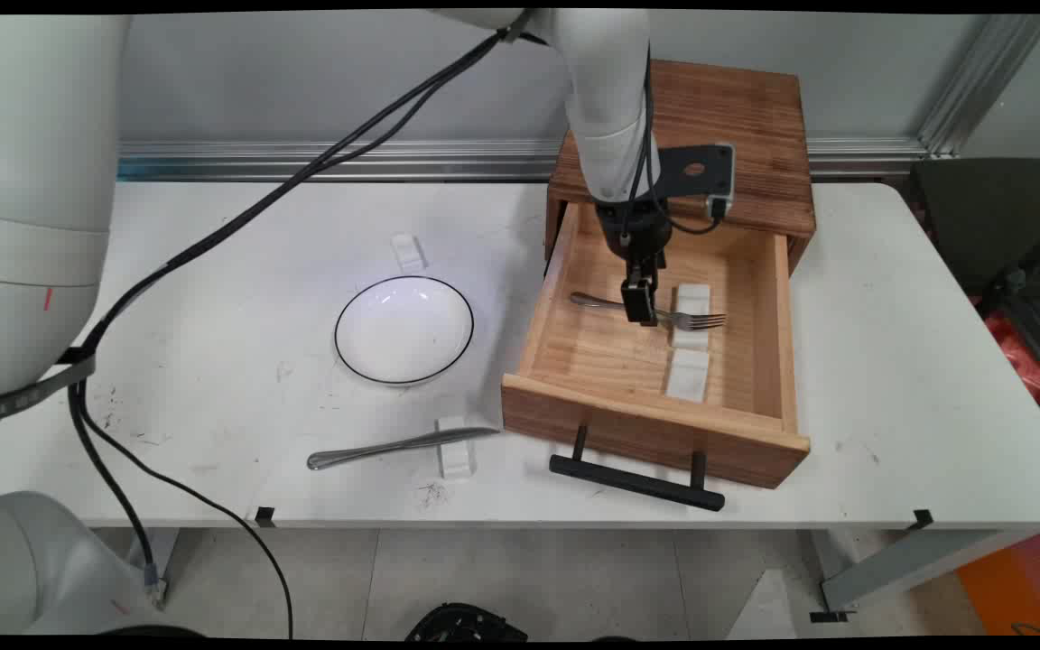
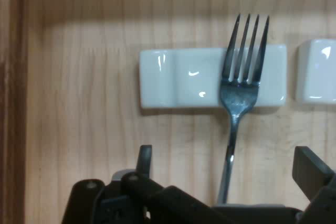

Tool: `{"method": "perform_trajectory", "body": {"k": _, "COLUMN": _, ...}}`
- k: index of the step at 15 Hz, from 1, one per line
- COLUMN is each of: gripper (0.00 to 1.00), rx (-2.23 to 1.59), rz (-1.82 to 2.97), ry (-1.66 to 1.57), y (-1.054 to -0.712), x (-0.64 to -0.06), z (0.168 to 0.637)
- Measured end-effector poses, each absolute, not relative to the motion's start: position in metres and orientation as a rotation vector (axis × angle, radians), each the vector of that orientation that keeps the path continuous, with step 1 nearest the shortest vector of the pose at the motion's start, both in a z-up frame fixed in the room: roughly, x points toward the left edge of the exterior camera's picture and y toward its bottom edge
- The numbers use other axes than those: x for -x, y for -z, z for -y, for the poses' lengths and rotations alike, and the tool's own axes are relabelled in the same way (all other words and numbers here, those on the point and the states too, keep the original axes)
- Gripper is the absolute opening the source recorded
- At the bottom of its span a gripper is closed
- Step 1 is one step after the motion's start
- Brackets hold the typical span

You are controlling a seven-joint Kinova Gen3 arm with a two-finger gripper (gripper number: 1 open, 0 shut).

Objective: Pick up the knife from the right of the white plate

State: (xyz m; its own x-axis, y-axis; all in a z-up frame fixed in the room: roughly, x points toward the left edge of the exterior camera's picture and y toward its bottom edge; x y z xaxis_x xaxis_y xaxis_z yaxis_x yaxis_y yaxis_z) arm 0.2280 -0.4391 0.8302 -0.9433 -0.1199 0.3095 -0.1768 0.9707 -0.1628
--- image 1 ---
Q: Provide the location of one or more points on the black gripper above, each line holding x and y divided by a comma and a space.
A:
633, 221

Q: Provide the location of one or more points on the silver metal table knife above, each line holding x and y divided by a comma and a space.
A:
366, 449

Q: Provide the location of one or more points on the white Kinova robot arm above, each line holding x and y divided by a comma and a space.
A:
32, 181

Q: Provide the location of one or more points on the silver metal fork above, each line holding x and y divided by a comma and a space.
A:
601, 302

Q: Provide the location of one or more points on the white ceramic cutlery rest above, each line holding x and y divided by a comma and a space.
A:
457, 460
691, 338
688, 375
408, 251

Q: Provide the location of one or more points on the light wooden drawer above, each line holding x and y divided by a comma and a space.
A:
610, 352

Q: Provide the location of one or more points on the dark wooden drawer cabinet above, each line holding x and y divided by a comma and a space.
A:
737, 126

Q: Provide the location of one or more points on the white plate with black rim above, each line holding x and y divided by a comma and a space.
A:
403, 329

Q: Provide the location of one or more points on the black tape piece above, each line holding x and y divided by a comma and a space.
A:
264, 517
923, 520

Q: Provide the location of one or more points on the grey table leg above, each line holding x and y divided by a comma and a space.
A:
899, 564
159, 551

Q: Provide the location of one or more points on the black floor tape strip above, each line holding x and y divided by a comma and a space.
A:
829, 617

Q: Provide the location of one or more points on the red plastic bag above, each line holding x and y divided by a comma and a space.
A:
1021, 361

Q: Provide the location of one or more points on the black device on floor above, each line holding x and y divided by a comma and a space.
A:
466, 625

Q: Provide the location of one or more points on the diagonal aluminium profile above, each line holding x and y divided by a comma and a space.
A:
980, 81

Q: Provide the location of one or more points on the orange box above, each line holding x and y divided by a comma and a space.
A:
1016, 578

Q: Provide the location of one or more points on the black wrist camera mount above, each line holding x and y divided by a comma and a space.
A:
696, 171

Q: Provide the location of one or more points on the horizontal aluminium wall rail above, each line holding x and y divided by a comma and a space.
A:
303, 158

